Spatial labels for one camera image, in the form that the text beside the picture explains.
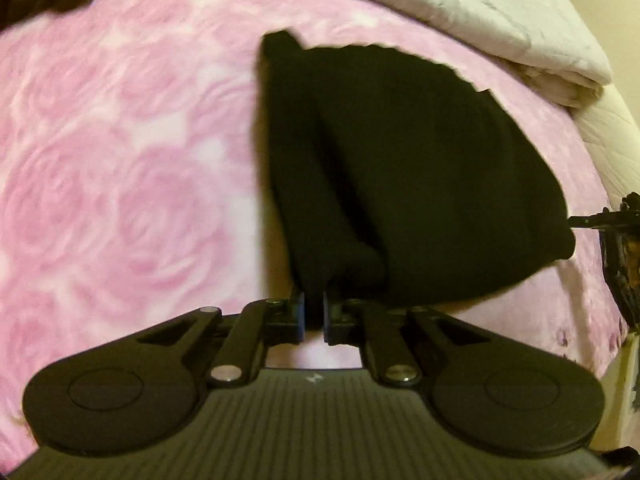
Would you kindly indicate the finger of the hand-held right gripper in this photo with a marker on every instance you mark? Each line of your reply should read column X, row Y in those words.
column 595, row 220

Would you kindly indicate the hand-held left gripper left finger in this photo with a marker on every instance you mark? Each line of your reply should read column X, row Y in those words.
column 301, row 320

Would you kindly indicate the white rolled quilt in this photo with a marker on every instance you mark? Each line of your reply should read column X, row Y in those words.
column 475, row 5

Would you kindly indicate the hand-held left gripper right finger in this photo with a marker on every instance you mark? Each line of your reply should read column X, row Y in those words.
column 326, row 320

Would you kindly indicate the pink floral blanket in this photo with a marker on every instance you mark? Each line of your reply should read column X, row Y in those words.
column 125, row 160

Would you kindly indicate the cream quilted mattress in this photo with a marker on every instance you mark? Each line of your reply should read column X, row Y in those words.
column 615, row 140

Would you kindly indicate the black jacket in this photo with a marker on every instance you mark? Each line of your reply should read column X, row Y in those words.
column 425, row 185

